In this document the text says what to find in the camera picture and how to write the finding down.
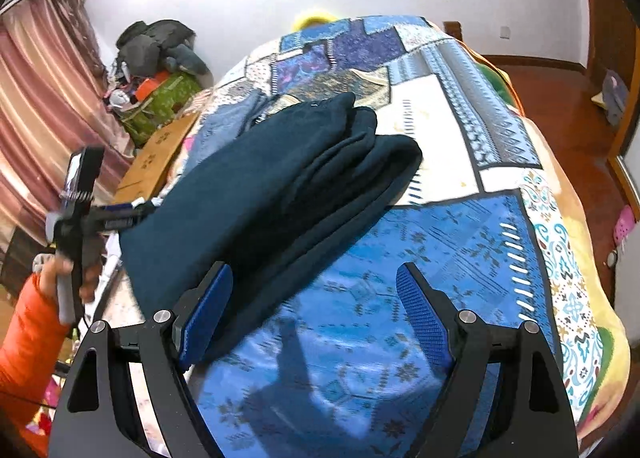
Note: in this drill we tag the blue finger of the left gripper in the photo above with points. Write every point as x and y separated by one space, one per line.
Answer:
140 209

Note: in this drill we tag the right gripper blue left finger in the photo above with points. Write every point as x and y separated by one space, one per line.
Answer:
199 311

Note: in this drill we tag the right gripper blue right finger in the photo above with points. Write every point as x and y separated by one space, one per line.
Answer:
429 315

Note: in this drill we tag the dark teal fleece pants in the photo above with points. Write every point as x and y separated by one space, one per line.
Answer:
278 205

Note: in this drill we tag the orange sleeve forearm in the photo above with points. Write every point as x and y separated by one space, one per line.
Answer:
28 356

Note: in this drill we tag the person left hand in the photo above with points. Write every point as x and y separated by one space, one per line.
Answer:
56 267

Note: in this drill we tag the green storage bag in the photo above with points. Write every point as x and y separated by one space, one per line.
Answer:
160 107

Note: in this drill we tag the patchwork blue bed quilt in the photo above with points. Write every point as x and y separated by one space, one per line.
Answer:
490 221

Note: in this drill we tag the orange box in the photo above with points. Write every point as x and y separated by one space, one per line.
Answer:
149 85

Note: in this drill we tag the pink striped curtain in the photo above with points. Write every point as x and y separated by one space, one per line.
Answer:
51 105

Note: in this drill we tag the folded blue jeans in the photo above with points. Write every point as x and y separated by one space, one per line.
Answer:
224 125

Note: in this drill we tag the dark jacket pile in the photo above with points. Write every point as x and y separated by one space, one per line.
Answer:
146 49

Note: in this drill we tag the yellow foam bed guard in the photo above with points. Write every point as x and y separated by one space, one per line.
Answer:
313 21

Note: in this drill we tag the brown wooden wardrobe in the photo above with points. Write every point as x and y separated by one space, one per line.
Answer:
614 45

